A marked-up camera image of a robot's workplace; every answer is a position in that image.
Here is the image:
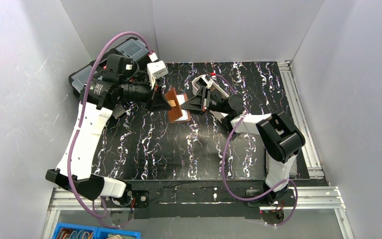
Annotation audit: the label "white oblong tray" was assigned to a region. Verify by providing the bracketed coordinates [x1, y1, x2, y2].
[191, 74, 231, 100]

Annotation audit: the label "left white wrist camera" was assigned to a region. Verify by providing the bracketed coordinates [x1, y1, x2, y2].
[147, 52, 168, 89]

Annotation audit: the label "brown leather card holder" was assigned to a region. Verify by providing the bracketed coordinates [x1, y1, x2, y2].
[165, 88, 191, 123]

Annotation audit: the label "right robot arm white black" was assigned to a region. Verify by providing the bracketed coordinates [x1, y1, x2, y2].
[181, 86, 305, 202]

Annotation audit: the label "blue plastic bin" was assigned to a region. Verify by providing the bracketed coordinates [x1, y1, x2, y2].
[50, 223, 141, 239]

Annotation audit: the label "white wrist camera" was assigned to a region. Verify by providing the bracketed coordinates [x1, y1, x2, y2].
[147, 52, 168, 89]
[192, 73, 221, 96]

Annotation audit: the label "aluminium frame rail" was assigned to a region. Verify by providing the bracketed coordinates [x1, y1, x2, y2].
[42, 61, 354, 239]

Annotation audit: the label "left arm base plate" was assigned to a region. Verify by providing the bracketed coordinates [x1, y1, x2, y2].
[104, 190, 149, 208]

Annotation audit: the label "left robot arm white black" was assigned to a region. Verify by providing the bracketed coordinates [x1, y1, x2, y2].
[45, 53, 172, 200]

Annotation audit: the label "black toolbox clear lids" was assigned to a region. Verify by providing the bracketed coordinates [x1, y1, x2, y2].
[68, 37, 155, 100]

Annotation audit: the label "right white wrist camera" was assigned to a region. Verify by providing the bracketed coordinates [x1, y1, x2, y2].
[192, 73, 221, 96]

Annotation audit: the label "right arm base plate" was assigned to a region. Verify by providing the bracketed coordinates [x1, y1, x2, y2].
[245, 187, 295, 210]

